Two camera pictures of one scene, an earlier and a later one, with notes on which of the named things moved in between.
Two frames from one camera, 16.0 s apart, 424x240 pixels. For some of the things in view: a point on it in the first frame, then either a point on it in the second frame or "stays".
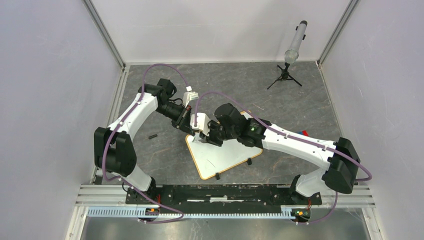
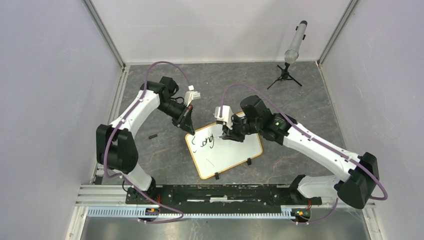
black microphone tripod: (285, 76) stays
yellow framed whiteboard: (211, 160) stays
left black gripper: (182, 122) stays
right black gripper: (210, 139) → (232, 134)
